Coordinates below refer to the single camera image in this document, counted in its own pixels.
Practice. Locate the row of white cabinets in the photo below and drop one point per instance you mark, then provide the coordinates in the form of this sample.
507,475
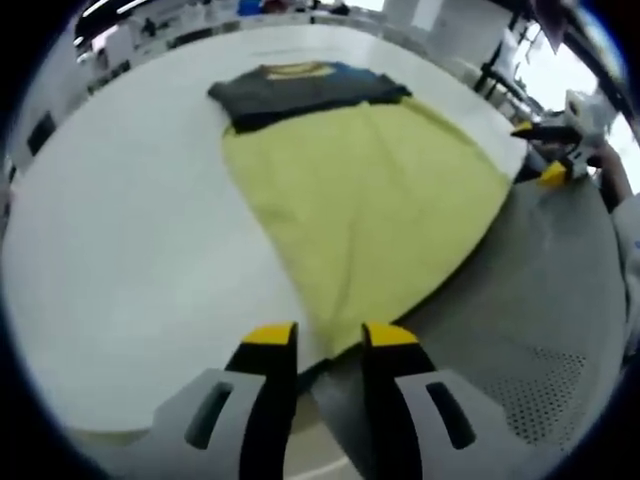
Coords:
175,35

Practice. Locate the black metal stand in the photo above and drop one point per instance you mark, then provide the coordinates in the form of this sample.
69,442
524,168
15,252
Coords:
590,45

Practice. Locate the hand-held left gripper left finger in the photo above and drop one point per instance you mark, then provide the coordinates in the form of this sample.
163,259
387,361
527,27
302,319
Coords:
267,400

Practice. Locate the yellow blue brown garment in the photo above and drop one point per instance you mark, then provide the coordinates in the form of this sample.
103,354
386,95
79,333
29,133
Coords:
360,200

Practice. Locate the white square pillar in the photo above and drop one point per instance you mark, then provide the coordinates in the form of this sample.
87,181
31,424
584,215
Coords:
55,90

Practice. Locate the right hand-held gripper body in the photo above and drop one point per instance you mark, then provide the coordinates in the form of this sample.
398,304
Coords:
592,120

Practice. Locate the blue container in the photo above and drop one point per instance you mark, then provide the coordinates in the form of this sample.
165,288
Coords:
250,5

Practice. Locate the black box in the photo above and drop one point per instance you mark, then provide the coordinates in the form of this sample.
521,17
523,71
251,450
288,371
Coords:
41,134

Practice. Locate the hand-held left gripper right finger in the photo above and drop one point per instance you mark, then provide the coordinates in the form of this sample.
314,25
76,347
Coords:
390,390

